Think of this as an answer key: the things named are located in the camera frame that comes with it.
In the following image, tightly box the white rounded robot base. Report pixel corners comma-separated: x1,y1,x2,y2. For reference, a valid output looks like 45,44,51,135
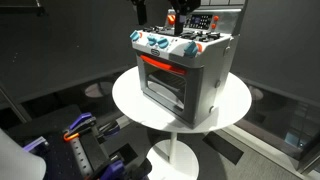
0,127,47,180

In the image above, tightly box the large orange round button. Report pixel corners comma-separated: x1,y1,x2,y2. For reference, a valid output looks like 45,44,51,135
167,13,177,26

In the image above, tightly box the blue stove knob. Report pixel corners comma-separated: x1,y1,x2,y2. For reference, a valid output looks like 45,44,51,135
146,35,158,47
183,40,200,58
157,37,170,50
129,30,141,42

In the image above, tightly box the grey toy stove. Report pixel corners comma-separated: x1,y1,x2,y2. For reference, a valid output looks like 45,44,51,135
129,0,248,130

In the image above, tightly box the purple black clamp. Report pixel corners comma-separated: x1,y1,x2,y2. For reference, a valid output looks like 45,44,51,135
95,158,153,180
68,112,98,135
97,120,121,138

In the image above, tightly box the black floor mat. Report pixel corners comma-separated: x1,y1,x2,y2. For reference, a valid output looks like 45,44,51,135
201,131,245,166

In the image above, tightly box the orange clamp lever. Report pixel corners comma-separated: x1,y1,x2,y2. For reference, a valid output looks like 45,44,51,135
62,131,81,143

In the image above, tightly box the orange oven door handle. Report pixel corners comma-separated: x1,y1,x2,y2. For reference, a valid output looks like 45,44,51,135
139,54,188,76

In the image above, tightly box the round white pedestal table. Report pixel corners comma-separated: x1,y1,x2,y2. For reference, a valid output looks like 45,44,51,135
111,65,253,180

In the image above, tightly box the black metal frame bar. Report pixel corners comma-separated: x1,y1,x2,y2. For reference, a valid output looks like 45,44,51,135
0,83,33,124

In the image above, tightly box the purple bracket piece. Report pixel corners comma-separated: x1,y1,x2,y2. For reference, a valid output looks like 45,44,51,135
22,136,48,153

